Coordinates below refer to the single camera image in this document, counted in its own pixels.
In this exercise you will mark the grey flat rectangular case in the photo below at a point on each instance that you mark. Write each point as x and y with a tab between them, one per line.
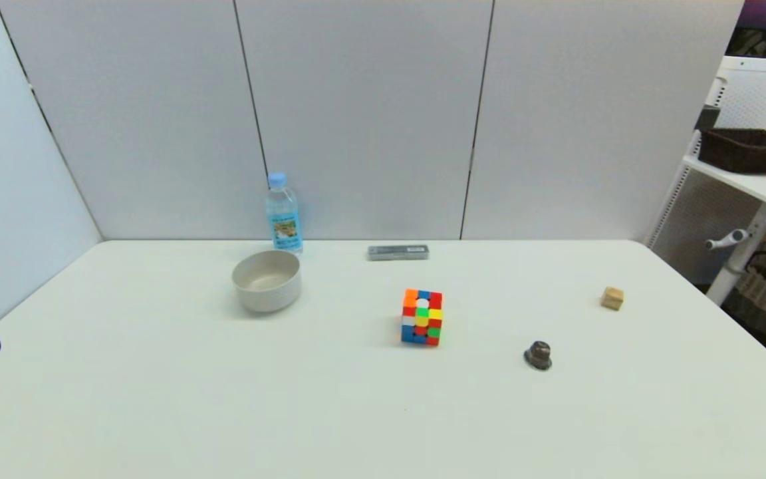
397	253

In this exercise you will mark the soda water bottle blue label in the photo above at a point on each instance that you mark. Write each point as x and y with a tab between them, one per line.
283	219

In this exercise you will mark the multicoloured Rubik's cube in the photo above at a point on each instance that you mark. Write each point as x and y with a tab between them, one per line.
421	319

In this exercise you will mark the dark brown woven basket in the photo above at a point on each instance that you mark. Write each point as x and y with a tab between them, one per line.
749	152

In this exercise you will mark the beige round bowl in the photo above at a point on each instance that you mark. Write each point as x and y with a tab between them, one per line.
266	289

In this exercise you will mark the small wooden cube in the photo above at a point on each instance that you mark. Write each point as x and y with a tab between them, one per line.
612	299

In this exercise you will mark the white shelf rack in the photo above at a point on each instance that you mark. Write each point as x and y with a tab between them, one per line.
755	186

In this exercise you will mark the small dark round knob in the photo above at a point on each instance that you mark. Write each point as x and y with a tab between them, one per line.
538	356

